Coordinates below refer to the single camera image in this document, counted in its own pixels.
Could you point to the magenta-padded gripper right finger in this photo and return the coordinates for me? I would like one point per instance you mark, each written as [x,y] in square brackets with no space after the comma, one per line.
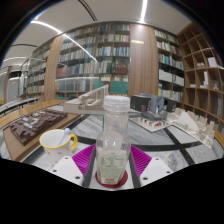
[151,170]

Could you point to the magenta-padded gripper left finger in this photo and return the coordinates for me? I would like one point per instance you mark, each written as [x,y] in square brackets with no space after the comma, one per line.
[71,168]

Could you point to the clear plastic drink bottle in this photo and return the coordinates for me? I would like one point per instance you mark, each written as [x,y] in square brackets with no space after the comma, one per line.
[112,150]

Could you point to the white mug with yellow rim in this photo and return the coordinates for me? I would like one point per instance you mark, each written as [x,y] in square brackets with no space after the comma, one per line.
[53,146]

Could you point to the flat round red coaster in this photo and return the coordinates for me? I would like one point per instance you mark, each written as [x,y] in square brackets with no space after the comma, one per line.
[124,180]

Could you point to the light blue spoon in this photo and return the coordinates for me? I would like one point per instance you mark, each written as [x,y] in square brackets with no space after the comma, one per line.
[63,136]

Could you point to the brown model on wooden board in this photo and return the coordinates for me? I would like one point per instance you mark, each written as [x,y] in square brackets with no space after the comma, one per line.
[33,125]

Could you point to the white architectural site model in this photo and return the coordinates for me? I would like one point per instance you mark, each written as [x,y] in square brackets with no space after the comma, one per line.
[196,128]

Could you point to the dark grey architectural model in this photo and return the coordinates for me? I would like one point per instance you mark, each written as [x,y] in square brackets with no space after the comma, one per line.
[153,106]

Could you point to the beige architectural building model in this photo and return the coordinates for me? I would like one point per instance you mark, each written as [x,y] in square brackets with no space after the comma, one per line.
[86,101]

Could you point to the curved wooden slatted bench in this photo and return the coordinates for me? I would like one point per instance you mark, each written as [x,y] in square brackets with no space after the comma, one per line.
[219,136]
[20,111]

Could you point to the glass-fronted bookshelf unit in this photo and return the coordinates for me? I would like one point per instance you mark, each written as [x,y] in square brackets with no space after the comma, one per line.
[38,73]

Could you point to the narrow book-filled shelf unit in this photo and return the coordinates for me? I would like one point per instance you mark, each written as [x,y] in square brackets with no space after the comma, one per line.
[170,66]

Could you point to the large book-filled shelf unit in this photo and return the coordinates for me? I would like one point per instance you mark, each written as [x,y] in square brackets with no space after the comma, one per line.
[96,56]

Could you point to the wooden cubby shelf unit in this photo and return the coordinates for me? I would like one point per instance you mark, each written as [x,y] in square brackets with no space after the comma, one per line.
[203,66]

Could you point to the straight ceiling light strip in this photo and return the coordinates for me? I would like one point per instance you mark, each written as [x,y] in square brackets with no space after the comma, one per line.
[144,10]

